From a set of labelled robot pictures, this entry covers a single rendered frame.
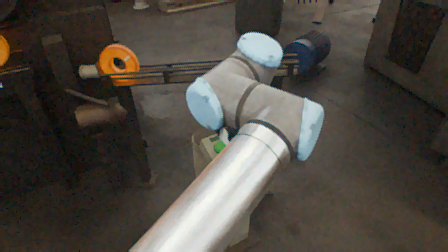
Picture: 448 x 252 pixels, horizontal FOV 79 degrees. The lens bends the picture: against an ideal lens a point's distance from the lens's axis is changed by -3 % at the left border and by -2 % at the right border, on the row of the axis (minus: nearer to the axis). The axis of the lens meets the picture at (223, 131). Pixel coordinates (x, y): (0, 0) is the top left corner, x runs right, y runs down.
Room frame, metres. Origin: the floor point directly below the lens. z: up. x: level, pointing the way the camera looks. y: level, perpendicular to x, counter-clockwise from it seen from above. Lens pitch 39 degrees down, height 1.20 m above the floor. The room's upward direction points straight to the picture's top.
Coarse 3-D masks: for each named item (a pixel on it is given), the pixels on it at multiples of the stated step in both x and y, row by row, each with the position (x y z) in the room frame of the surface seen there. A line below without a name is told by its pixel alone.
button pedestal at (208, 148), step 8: (200, 144) 0.69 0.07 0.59; (208, 144) 0.67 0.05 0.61; (208, 152) 0.65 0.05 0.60; (216, 152) 0.65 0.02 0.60; (208, 160) 0.65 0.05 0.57; (248, 224) 0.70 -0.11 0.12; (240, 232) 0.68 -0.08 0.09; (248, 232) 0.73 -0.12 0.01; (232, 240) 0.66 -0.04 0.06; (240, 240) 0.68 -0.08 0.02; (248, 240) 0.68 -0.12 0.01; (256, 240) 0.68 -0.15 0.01; (232, 248) 0.65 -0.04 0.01; (240, 248) 0.65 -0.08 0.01; (248, 248) 0.65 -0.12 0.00
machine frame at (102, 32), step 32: (32, 0) 1.20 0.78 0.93; (64, 0) 1.26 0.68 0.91; (96, 0) 1.33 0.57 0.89; (0, 32) 1.08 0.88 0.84; (32, 32) 1.13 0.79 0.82; (64, 32) 1.19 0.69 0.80; (96, 32) 1.26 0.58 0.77; (32, 64) 1.11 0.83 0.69; (64, 96) 1.15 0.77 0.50; (96, 96) 1.22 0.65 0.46; (0, 128) 0.99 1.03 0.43; (32, 128) 1.05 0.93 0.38; (64, 128) 1.12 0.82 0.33; (0, 160) 0.95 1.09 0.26; (32, 160) 1.01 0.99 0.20; (96, 160) 1.16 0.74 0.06; (0, 192) 0.91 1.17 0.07
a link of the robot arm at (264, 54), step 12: (252, 36) 0.54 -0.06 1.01; (264, 36) 0.55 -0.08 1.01; (240, 48) 0.50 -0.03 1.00; (252, 48) 0.50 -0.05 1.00; (264, 48) 0.51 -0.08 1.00; (276, 48) 0.52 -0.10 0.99; (252, 60) 0.48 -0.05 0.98; (264, 60) 0.48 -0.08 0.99; (276, 60) 0.49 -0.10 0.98; (264, 72) 0.48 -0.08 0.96; (264, 84) 0.49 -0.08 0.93
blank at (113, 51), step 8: (112, 48) 1.05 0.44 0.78; (120, 48) 1.05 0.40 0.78; (128, 48) 1.08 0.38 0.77; (104, 56) 1.06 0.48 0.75; (112, 56) 1.05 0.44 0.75; (120, 56) 1.05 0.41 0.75; (128, 56) 1.05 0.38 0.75; (104, 64) 1.06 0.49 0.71; (112, 64) 1.07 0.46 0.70; (128, 64) 1.05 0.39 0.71; (136, 64) 1.05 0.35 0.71; (104, 72) 1.06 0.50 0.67; (112, 72) 1.06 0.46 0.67; (120, 80) 1.05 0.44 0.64; (128, 80) 1.05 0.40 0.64
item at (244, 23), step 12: (240, 0) 3.45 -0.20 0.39; (252, 0) 3.35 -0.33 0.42; (264, 0) 3.32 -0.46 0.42; (276, 0) 3.38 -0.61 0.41; (240, 12) 3.45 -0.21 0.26; (252, 12) 3.34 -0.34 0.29; (264, 12) 3.33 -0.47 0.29; (276, 12) 3.39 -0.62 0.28; (240, 24) 3.44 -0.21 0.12; (252, 24) 3.34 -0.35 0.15; (264, 24) 3.33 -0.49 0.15; (276, 24) 3.40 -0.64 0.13
